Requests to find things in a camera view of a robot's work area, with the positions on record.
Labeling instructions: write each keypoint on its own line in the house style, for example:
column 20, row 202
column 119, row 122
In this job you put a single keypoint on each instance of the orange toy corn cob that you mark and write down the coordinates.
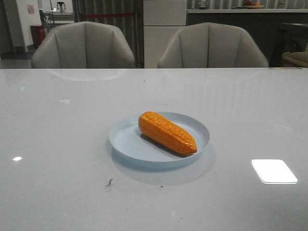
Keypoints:
column 167, row 133

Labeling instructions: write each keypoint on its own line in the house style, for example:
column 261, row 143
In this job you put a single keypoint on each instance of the right beige upholstered chair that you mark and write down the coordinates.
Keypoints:
column 212, row 45

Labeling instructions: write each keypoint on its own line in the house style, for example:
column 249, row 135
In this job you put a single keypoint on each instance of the beige upholstered chair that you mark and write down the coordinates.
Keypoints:
column 84, row 45
column 212, row 45

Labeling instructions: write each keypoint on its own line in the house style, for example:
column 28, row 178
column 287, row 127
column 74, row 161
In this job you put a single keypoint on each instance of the white pillar cabinet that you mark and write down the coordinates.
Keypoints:
column 161, row 19

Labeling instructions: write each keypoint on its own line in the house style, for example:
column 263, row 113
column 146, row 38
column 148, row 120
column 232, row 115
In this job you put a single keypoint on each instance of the left beige upholstered chair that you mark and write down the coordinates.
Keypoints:
column 84, row 45

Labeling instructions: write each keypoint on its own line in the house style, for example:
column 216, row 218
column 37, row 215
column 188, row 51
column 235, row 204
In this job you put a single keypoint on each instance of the red barrier belt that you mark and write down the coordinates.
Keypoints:
column 114, row 15

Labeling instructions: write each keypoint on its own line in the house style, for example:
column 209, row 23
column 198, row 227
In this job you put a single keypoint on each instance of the distant metal folding table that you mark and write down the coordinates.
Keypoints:
column 49, row 19

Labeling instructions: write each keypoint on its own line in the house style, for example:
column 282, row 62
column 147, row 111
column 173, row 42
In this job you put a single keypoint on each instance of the red trash bin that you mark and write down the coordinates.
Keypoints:
column 38, row 34

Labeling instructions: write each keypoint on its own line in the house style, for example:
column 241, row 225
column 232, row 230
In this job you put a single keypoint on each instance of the fruit bowl on counter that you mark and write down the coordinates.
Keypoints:
column 250, row 4

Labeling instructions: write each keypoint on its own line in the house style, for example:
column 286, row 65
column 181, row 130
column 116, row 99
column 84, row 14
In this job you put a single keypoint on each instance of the dark grey counter cabinet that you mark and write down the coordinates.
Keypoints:
column 264, row 28

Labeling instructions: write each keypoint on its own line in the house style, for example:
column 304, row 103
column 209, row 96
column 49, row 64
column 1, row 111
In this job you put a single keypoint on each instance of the pink wall notice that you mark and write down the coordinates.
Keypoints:
column 30, row 9

